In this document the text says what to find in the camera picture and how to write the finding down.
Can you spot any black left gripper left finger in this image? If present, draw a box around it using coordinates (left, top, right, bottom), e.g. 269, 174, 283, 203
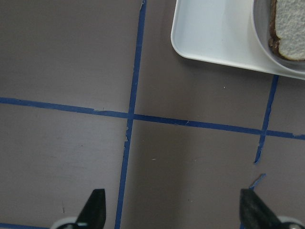
73, 189, 106, 229

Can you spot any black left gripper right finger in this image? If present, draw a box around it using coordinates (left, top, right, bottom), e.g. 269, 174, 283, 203
239, 189, 282, 229

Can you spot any bread slice with crust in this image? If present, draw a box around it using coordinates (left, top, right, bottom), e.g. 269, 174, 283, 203
269, 0, 305, 62

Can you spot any round white plate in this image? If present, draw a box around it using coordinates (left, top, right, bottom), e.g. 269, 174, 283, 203
251, 0, 305, 76

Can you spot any cream bear serving tray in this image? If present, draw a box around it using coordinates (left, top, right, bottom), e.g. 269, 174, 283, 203
171, 0, 305, 80

